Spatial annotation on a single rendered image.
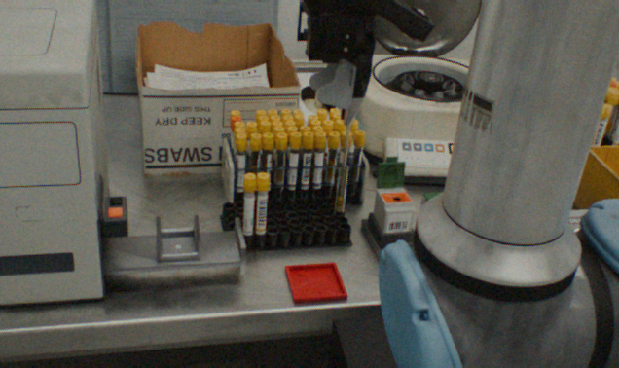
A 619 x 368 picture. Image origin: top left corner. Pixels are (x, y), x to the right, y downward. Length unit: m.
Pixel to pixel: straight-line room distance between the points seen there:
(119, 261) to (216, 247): 0.12
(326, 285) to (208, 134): 0.33
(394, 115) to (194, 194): 0.34
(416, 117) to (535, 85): 0.75
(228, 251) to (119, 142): 0.40
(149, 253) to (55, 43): 0.28
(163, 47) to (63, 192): 0.59
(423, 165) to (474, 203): 0.70
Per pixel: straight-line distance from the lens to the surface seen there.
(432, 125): 1.21
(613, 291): 0.58
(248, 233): 0.99
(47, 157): 0.82
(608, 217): 0.61
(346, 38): 0.90
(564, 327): 0.56
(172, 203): 1.10
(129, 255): 0.93
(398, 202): 1.00
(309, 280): 0.96
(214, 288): 0.94
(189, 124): 1.13
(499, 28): 0.45
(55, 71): 0.78
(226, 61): 1.39
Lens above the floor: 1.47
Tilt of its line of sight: 30 degrees down
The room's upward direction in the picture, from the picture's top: 5 degrees clockwise
